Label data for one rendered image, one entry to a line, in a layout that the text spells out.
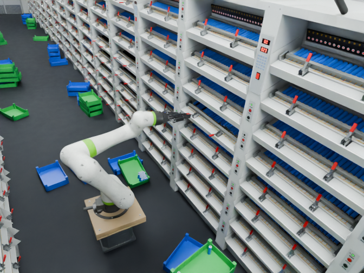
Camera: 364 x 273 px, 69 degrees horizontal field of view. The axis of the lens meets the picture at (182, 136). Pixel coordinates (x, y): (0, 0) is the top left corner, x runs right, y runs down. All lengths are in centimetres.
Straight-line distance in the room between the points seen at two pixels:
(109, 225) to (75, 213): 63
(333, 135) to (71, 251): 186
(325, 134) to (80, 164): 114
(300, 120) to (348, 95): 23
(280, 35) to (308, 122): 40
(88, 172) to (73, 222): 104
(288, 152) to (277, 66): 41
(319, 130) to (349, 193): 28
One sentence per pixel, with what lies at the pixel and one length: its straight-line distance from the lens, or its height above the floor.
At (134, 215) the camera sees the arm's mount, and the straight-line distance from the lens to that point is 194.
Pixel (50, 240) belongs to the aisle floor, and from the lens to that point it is 236.
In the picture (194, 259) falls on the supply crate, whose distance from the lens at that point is 167.
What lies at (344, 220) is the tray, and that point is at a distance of 144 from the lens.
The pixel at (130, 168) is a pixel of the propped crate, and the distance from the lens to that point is 270.
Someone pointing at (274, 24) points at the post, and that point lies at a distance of 131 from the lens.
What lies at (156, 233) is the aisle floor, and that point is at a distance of 225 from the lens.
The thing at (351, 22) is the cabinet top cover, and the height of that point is 168.
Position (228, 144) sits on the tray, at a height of 88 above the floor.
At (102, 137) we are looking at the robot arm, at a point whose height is 91.
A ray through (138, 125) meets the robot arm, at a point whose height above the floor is 96.
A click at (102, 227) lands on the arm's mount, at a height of 33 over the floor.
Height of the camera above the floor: 182
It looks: 34 degrees down
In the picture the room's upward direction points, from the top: 4 degrees clockwise
